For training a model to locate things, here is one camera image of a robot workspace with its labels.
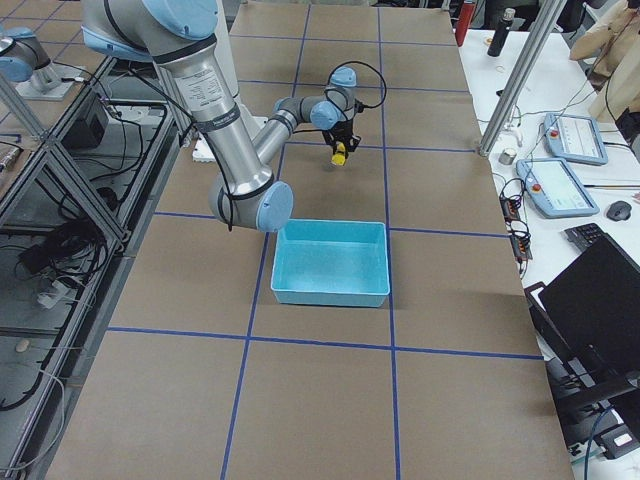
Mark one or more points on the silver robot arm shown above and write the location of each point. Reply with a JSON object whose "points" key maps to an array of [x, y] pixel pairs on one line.
{"points": [[181, 37], [26, 63]]}

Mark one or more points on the person at desk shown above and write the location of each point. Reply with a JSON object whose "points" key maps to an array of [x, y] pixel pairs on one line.
{"points": [[614, 41]]}

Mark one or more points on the light blue plastic bin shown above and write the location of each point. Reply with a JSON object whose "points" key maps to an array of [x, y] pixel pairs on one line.
{"points": [[331, 263]]}

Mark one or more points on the black laptop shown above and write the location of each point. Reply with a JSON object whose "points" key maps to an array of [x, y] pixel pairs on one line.
{"points": [[592, 321]]}

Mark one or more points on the black bottle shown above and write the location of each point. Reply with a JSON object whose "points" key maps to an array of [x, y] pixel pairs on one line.
{"points": [[501, 32]]}

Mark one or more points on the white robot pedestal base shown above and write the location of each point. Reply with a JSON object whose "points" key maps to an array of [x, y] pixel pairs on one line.
{"points": [[227, 126]]}

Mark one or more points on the aluminium frame post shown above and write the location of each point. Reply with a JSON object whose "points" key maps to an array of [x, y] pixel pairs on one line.
{"points": [[525, 63]]}

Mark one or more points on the small silver metal cylinder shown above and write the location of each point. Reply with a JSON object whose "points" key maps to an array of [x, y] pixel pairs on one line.
{"points": [[507, 156]]}

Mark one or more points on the far blue teach pendant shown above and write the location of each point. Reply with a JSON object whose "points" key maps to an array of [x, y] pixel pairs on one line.
{"points": [[574, 138]]}

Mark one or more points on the blue teach pendant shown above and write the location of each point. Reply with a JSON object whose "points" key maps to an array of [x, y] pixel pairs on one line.
{"points": [[554, 189], [574, 138]]}

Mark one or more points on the black keyboard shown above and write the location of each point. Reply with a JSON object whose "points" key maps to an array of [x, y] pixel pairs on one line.
{"points": [[583, 236]]}

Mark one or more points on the black computer mouse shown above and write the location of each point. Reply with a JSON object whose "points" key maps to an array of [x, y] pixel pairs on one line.
{"points": [[619, 211]]}

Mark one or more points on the yellow beetle toy car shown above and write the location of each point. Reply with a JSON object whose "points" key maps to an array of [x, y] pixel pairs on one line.
{"points": [[339, 155]]}

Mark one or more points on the near blue teach pendant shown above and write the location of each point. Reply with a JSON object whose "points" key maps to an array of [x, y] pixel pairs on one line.
{"points": [[554, 189]]}

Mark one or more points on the red cylinder bottle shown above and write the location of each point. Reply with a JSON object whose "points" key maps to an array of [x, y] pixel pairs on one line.
{"points": [[465, 17]]}

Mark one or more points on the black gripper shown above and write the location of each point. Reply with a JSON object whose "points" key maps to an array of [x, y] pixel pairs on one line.
{"points": [[342, 132]]}

